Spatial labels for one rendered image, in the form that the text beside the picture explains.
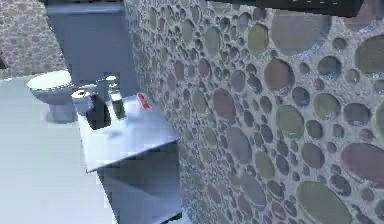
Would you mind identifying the red flat object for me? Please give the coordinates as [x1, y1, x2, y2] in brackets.
[136, 92, 153, 110]

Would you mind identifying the grey cabinet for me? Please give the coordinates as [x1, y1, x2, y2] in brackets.
[77, 94, 184, 224]

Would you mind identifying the dark glass bottle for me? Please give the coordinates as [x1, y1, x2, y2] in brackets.
[108, 83, 127, 120]

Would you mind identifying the black soap dispenser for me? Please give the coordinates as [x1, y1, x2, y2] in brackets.
[85, 94, 112, 131]

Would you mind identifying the grey tall panel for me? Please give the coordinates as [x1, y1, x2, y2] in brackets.
[44, 0, 140, 98]

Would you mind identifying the white toilet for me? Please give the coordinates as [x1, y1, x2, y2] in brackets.
[26, 70, 79, 124]

